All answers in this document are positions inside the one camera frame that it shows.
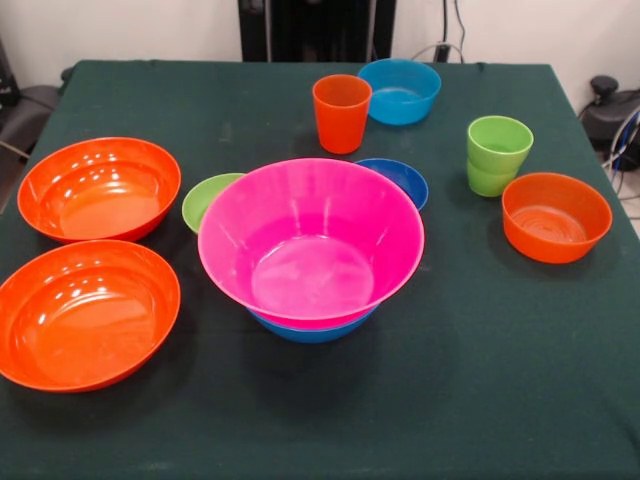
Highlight large pink bowl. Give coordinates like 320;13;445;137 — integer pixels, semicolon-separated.
197;157;426;331

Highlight large light blue bowl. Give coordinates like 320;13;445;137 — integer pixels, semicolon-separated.
248;305;379;345

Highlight dark blue bowl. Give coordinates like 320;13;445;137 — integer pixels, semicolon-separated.
353;158;430;212

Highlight orange cup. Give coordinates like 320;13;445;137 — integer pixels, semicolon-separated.
312;74;373;155

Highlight green bowl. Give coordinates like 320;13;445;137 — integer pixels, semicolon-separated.
181;172;246;235

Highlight small light blue bowl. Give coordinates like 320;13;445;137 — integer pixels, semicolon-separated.
357;58;443;127

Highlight green cup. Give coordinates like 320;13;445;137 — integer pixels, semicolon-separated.
466;115;535;198

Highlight dark green table cloth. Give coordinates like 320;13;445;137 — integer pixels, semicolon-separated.
0;59;640;480

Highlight large orange bowl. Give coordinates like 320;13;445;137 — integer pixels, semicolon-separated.
0;239;182;394
17;136;183;245

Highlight small orange bowl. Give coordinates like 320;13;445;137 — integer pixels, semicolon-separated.
501;172;614;265

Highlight hanging black cables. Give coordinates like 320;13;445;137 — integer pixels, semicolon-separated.
409;0;469;64

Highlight grey pedestal foot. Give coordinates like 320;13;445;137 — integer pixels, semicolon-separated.
0;84;56;146
579;74;640;134

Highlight cable tangle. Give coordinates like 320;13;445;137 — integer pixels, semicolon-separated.
599;112;640;201

